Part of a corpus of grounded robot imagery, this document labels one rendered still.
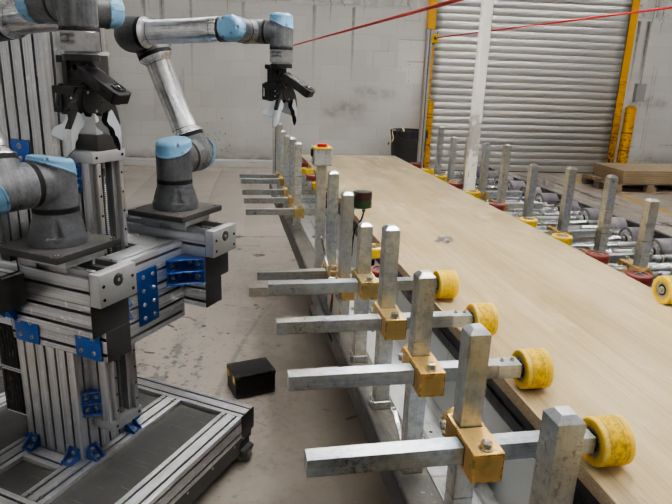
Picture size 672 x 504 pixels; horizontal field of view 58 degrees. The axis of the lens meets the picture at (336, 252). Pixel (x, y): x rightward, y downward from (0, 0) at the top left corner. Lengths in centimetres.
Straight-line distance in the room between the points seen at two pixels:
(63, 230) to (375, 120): 825
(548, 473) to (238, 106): 898
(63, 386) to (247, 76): 774
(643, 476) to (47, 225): 142
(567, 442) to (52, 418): 184
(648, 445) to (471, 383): 37
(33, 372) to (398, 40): 823
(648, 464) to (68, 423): 173
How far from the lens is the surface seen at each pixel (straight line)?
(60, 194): 169
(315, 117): 957
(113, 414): 220
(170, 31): 204
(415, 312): 118
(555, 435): 75
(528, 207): 309
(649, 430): 127
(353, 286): 163
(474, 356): 96
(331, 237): 214
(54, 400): 225
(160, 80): 221
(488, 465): 98
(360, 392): 162
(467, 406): 100
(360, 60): 962
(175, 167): 205
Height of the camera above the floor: 151
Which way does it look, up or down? 17 degrees down
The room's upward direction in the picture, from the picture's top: 2 degrees clockwise
